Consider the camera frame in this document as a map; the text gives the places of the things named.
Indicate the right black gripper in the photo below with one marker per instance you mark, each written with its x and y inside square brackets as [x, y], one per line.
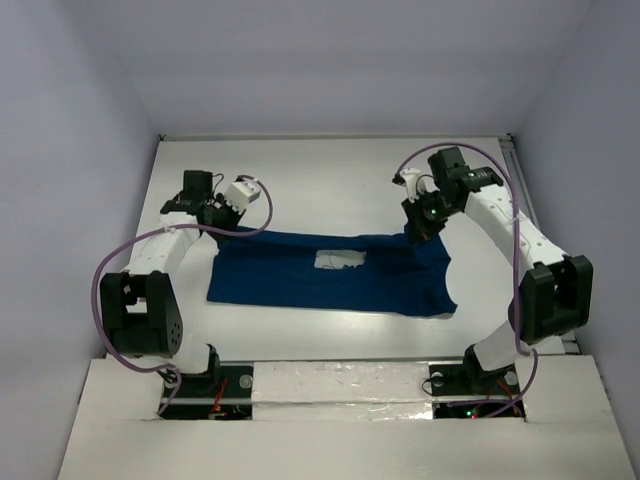
[419, 229]

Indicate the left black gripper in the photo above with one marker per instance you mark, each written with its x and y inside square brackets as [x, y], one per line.
[220, 220]

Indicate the blue printed t-shirt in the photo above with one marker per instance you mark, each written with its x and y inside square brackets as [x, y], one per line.
[385, 273]

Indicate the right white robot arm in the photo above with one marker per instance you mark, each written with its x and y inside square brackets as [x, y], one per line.
[484, 195]

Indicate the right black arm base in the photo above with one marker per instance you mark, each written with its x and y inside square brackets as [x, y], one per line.
[455, 395]

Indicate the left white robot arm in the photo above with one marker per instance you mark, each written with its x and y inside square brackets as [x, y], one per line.
[139, 310]

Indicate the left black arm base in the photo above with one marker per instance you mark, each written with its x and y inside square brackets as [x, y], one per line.
[200, 399]

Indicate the white foam strip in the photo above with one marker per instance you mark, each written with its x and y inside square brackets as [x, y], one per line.
[366, 391]

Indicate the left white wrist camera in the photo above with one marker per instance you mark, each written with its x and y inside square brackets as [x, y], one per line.
[241, 193]

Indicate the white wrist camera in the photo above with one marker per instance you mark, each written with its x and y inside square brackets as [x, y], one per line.
[241, 193]
[412, 180]

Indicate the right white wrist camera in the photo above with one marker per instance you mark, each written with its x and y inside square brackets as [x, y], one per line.
[412, 180]

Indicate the aluminium rail at right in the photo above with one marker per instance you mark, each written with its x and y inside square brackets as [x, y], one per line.
[553, 287]

